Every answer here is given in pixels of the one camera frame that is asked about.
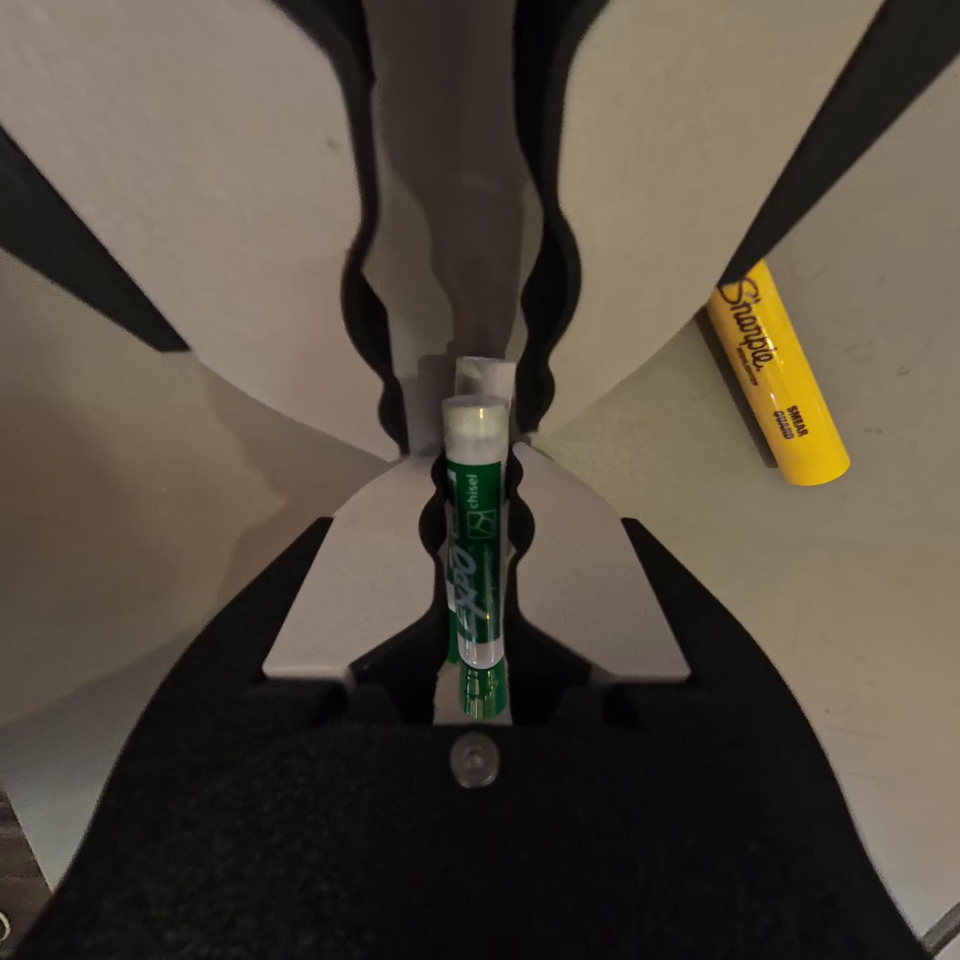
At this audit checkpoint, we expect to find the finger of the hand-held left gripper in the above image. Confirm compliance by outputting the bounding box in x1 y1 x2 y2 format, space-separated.
0 0 411 461
516 0 888 436

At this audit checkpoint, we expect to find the yellow highlighter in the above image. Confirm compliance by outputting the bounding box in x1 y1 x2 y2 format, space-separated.
705 258 852 487

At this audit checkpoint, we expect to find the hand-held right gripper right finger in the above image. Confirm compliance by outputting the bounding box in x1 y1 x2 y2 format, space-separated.
510 442 693 685

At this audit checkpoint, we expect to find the green dry erase marker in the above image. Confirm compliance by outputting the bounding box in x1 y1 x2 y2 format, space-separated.
446 356 519 665
441 396 513 723

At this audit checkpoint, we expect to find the grey desk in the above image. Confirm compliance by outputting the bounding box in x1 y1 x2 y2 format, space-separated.
0 71 960 960

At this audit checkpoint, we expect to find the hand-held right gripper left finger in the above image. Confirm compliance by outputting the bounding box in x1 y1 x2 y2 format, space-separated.
262 442 453 681

